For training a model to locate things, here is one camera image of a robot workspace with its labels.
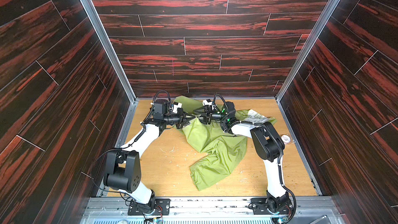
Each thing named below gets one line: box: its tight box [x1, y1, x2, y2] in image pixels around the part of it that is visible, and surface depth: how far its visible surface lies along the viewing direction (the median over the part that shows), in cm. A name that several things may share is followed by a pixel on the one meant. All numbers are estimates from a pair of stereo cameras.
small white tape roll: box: [280, 134, 291, 144], surface depth 97 cm
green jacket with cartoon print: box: [174, 95, 278, 191], surface depth 86 cm
